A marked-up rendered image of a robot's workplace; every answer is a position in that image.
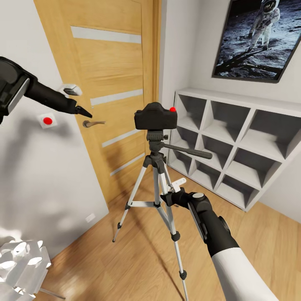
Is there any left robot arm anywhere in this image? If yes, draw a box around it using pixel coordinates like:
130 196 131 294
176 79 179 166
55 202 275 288
0 56 92 122

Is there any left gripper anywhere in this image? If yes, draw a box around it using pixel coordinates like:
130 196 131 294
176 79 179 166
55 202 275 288
41 87 92 118

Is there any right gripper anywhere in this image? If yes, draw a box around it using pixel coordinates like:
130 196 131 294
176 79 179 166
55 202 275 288
160 187 186 207

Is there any camera tripod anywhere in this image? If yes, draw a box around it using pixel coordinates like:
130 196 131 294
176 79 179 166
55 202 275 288
112 129 213 301

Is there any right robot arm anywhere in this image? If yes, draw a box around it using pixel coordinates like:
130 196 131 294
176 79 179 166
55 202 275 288
160 178 279 301

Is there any digital camera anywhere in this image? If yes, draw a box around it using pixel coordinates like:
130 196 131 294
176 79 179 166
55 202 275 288
134 102 178 130

